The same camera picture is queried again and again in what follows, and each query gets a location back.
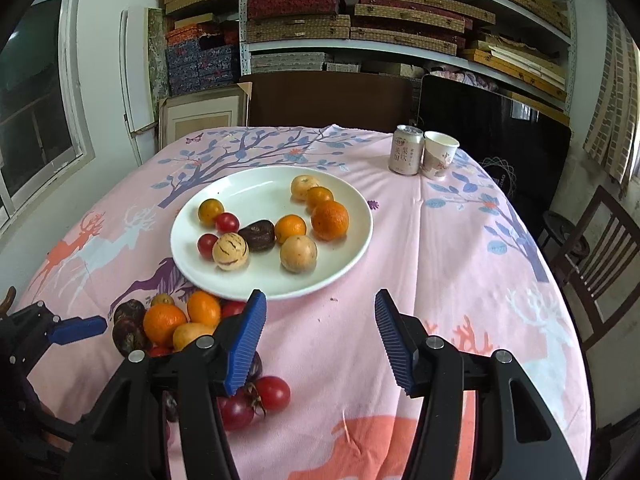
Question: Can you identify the pink deer print tablecloth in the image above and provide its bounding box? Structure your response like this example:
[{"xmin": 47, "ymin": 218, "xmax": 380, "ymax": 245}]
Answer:
[{"xmin": 10, "ymin": 125, "xmax": 593, "ymax": 480}]

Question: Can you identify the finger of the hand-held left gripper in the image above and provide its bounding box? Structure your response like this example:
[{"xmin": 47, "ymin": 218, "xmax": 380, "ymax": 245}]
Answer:
[{"xmin": 47, "ymin": 316, "xmax": 108, "ymax": 346}]

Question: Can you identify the brick pattern curtain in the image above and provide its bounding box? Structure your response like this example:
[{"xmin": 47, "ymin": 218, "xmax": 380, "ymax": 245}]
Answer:
[{"xmin": 582, "ymin": 0, "xmax": 640, "ymax": 186}]

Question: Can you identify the white paper cup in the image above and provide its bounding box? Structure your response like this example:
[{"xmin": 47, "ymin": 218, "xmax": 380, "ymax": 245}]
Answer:
[{"xmin": 421, "ymin": 131, "xmax": 460, "ymax": 181}]

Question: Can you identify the pale yellow round fruit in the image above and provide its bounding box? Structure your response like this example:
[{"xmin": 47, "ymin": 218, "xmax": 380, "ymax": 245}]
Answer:
[{"xmin": 291, "ymin": 175, "xmax": 319, "ymax": 201}]

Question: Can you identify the orange mandarin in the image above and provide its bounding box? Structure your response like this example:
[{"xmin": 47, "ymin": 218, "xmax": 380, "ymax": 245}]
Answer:
[
  {"xmin": 143, "ymin": 304, "xmax": 188, "ymax": 347},
  {"xmin": 311, "ymin": 200, "xmax": 350, "ymax": 241}
]

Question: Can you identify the white framed window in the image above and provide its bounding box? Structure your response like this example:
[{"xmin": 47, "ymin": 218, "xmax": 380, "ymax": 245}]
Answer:
[{"xmin": 0, "ymin": 0, "xmax": 96, "ymax": 233}]

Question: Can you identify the orange cherry tomato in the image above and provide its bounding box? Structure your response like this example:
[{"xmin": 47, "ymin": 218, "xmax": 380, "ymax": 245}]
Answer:
[
  {"xmin": 306, "ymin": 186, "xmax": 334, "ymax": 209},
  {"xmin": 186, "ymin": 291, "xmax": 222, "ymax": 326},
  {"xmin": 274, "ymin": 214, "xmax": 307, "ymax": 244}
]

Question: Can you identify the white plate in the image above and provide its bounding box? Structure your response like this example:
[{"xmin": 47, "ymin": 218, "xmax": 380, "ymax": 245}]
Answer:
[{"xmin": 170, "ymin": 166, "xmax": 374, "ymax": 301}]

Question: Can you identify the pink cloth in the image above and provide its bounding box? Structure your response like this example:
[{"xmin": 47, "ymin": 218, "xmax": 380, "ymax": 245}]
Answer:
[{"xmin": 440, "ymin": 67, "xmax": 501, "ymax": 89}]

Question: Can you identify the orange patterned box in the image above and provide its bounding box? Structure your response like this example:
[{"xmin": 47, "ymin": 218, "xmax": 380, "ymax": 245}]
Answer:
[{"xmin": 165, "ymin": 22, "xmax": 240, "ymax": 48}]

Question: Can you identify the brown board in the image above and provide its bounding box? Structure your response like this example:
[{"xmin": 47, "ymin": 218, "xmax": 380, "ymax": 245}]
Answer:
[{"xmin": 247, "ymin": 72, "xmax": 421, "ymax": 128}]

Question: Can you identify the stack of blue patterned boxes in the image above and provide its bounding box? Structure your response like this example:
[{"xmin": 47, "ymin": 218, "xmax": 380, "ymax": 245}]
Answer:
[{"xmin": 166, "ymin": 44, "xmax": 241, "ymax": 97}]

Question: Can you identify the black round stool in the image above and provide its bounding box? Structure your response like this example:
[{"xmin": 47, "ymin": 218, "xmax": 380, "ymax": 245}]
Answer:
[{"xmin": 540, "ymin": 210, "xmax": 591, "ymax": 261}]

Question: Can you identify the stack of tan woven boxes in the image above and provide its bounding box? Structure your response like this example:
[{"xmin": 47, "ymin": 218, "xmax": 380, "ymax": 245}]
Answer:
[{"xmin": 245, "ymin": 0, "xmax": 571, "ymax": 58}]

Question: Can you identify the dark wooden chair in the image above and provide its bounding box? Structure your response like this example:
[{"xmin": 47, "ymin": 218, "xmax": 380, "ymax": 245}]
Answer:
[{"xmin": 550, "ymin": 185, "xmax": 640, "ymax": 351}]

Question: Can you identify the mottled grey board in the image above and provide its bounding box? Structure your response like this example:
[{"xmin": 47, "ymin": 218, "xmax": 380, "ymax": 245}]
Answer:
[{"xmin": 147, "ymin": 7, "xmax": 171, "ymax": 101}]

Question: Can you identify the grey woven flat box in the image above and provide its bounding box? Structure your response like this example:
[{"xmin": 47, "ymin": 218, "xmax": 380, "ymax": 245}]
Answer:
[{"xmin": 250, "ymin": 52, "xmax": 361, "ymax": 73}]

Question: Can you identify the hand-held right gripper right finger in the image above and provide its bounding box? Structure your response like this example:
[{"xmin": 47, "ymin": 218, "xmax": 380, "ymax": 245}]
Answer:
[{"xmin": 375, "ymin": 289, "xmax": 583, "ymax": 480}]

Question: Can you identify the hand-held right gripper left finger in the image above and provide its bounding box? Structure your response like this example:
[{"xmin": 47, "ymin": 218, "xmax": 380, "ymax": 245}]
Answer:
[{"xmin": 62, "ymin": 289, "xmax": 267, "ymax": 480}]

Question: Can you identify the white board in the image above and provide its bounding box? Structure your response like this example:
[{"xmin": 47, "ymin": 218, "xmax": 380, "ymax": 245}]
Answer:
[{"xmin": 120, "ymin": 7, "xmax": 163, "ymax": 136}]

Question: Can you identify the pale drink can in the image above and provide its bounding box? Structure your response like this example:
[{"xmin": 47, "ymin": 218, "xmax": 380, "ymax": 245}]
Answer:
[{"xmin": 388, "ymin": 125, "xmax": 425, "ymax": 176}]

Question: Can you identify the striped yellow pepino melon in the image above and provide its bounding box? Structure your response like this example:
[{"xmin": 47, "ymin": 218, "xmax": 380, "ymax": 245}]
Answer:
[{"xmin": 212, "ymin": 233, "xmax": 249, "ymax": 271}]

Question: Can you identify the black panel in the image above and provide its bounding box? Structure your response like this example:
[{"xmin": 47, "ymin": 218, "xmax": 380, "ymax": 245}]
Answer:
[{"xmin": 417, "ymin": 75, "xmax": 572, "ymax": 241}]

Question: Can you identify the small yellow pepino melon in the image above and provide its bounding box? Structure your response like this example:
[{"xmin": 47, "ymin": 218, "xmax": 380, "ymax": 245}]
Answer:
[{"xmin": 172, "ymin": 323, "xmax": 218, "ymax": 352}]

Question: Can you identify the stack of pale wooden frames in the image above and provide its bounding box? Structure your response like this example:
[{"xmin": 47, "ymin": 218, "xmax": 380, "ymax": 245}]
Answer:
[{"xmin": 462, "ymin": 40, "xmax": 568, "ymax": 101}]

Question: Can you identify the white metal shelf rack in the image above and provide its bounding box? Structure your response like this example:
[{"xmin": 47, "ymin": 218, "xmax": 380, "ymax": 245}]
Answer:
[{"xmin": 239, "ymin": 0, "xmax": 576, "ymax": 111}]

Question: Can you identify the beige picture frame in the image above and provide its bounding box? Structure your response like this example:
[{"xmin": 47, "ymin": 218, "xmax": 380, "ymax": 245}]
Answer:
[{"xmin": 159, "ymin": 82, "xmax": 251, "ymax": 153}]

